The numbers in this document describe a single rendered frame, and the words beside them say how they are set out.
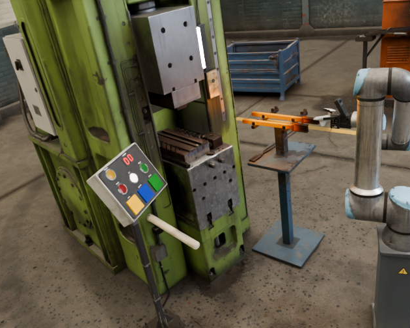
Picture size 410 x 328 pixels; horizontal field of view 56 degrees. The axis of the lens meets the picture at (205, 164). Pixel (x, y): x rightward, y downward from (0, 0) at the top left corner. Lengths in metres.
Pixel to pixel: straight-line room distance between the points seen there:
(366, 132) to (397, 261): 0.67
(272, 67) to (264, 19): 4.79
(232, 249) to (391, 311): 1.07
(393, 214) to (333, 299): 0.86
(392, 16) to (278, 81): 1.68
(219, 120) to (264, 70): 3.34
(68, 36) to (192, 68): 0.72
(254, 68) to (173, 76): 3.89
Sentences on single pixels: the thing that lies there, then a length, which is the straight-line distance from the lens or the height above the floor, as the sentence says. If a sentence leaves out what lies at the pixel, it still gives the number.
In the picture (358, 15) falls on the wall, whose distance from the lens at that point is 9.62.
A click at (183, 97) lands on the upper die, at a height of 1.31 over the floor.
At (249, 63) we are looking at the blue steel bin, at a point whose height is 0.54.
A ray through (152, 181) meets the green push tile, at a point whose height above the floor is 1.03.
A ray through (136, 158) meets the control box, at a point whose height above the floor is 1.14.
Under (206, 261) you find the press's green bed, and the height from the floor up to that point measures 0.20.
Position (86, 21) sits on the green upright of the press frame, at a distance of 2.05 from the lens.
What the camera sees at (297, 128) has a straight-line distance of 2.35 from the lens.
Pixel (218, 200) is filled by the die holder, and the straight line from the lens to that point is 2.51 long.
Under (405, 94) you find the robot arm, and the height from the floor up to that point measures 1.34.
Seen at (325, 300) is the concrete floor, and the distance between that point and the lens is 2.66.
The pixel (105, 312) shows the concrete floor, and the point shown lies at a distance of 2.87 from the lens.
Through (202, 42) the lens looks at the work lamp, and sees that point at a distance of 2.40.
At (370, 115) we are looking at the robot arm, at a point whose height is 1.26.
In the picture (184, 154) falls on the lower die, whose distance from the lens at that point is 2.30.
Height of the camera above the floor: 1.96
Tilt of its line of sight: 27 degrees down
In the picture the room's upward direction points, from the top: 10 degrees counter-clockwise
